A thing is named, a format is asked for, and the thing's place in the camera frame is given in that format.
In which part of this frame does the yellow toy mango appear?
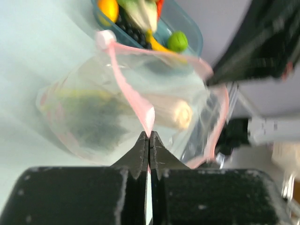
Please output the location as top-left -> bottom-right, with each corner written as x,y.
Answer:
97,0 -> 119,23

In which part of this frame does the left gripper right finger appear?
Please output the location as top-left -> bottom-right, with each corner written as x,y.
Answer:
150,132 -> 292,225

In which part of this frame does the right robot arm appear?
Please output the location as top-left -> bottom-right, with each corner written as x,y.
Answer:
204,0 -> 300,114

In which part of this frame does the white green cabbage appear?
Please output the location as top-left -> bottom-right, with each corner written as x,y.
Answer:
117,0 -> 158,33

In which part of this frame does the teal plastic food tray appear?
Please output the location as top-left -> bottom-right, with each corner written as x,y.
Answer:
91,0 -> 203,57

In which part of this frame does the clear zip top bag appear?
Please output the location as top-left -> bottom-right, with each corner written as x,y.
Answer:
36,30 -> 229,168

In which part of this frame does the green celery stalk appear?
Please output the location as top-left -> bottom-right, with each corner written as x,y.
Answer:
42,89 -> 194,129

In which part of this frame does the green round fruit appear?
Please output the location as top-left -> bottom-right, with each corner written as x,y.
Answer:
167,30 -> 188,53

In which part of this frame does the dark blue grape bunch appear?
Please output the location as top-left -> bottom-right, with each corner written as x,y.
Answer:
115,15 -> 152,50

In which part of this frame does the yellow toy banana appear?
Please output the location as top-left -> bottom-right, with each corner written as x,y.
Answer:
145,30 -> 187,63

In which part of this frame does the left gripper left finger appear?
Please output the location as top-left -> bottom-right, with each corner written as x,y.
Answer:
0,132 -> 149,225

